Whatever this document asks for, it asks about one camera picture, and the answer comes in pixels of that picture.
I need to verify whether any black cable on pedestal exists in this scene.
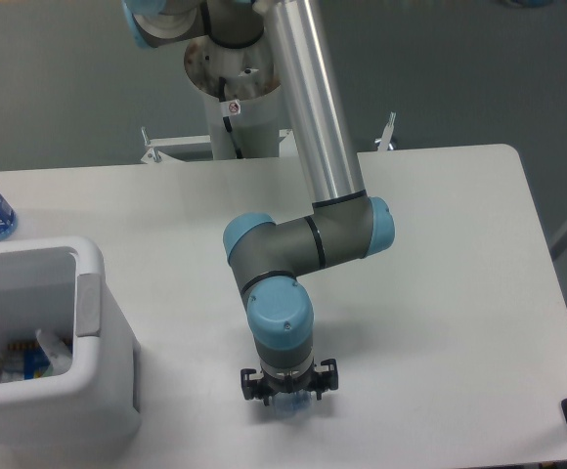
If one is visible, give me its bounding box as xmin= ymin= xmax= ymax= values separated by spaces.
xmin=217 ymin=76 xmax=245 ymax=160

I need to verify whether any white plastic trash can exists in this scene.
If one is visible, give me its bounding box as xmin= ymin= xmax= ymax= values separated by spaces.
xmin=0 ymin=236 xmax=141 ymax=447

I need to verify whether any white bracket with bolt right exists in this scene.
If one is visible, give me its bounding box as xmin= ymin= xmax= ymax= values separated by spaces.
xmin=374 ymin=111 xmax=397 ymax=151

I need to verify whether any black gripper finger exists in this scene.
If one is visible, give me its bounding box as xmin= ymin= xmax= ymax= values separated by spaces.
xmin=240 ymin=368 xmax=272 ymax=405
xmin=310 ymin=359 xmax=337 ymax=401

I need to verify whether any crushed clear plastic bottle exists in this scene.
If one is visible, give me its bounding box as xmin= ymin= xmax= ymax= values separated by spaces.
xmin=271 ymin=390 xmax=312 ymax=419

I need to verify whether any blue and yellow snack packet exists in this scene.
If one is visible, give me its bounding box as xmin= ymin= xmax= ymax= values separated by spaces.
xmin=3 ymin=340 xmax=50 ymax=380

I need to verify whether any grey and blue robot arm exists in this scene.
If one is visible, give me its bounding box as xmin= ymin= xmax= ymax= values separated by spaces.
xmin=122 ymin=1 xmax=395 ymax=403

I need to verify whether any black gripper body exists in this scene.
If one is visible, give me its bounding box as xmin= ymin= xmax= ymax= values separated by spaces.
xmin=259 ymin=369 xmax=315 ymax=399

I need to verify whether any white paper wrapper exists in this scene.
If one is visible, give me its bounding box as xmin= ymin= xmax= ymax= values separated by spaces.
xmin=35 ymin=328 xmax=73 ymax=377

